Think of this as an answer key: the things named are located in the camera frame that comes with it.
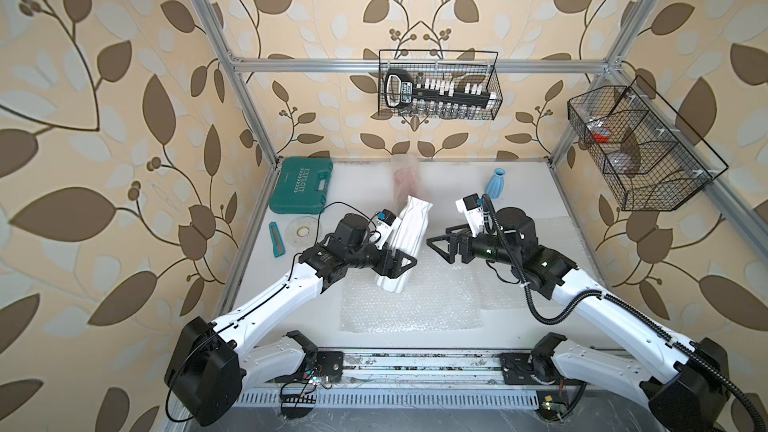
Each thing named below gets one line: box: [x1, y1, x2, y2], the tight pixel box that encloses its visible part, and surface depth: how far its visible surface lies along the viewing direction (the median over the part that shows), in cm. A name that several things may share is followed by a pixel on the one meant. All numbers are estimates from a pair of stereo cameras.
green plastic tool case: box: [268, 157, 334, 215], surface depth 110 cm
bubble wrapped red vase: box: [391, 153, 422, 210], surface depth 107 cm
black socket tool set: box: [384, 69, 497, 117], surface depth 86 cm
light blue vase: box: [486, 168, 506, 199], surface depth 104 cm
